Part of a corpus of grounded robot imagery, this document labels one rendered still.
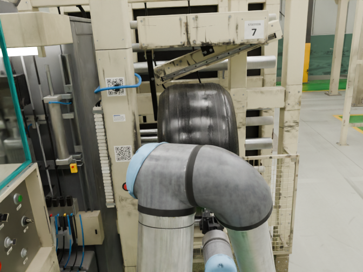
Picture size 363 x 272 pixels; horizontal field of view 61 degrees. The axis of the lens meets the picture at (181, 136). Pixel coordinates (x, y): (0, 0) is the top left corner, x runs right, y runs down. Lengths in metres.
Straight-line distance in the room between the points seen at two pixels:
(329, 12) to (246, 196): 10.80
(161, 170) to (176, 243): 0.14
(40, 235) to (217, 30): 1.17
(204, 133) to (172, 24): 0.59
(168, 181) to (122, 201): 0.92
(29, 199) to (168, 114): 0.62
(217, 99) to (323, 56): 10.04
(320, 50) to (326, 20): 0.91
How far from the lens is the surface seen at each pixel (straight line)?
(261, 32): 1.56
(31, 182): 1.31
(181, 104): 1.20
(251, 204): 0.55
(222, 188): 0.53
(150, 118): 1.89
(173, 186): 0.55
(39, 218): 1.38
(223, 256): 0.97
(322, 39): 11.13
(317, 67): 11.16
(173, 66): 1.65
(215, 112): 1.18
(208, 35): 1.51
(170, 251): 0.60
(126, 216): 1.51
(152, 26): 1.51
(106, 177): 1.44
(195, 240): 1.47
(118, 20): 1.27
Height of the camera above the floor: 1.71
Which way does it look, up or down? 19 degrees down
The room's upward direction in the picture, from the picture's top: 3 degrees counter-clockwise
